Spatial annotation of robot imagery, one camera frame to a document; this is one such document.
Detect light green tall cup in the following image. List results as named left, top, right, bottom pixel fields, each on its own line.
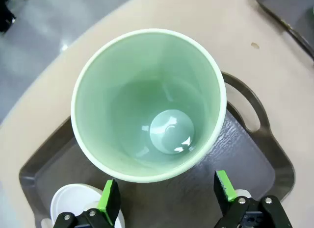
left=70, top=28, right=227, bottom=183

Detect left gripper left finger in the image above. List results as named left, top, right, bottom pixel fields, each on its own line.
left=52, top=178, right=122, bottom=228

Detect black equipment base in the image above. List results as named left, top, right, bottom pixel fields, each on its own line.
left=0, top=0, right=17, bottom=35

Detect dark tray with handles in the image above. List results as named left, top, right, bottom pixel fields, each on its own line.
left=19, top=71, right=295, bottom=228
left=252, top=0, right=314, bottom=63

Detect white bowl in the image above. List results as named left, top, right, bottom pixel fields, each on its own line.
left=50, top=183, right=126, bottom=228

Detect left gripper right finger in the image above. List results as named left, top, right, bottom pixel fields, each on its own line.
left=213, top=170, right=294, bottom=228

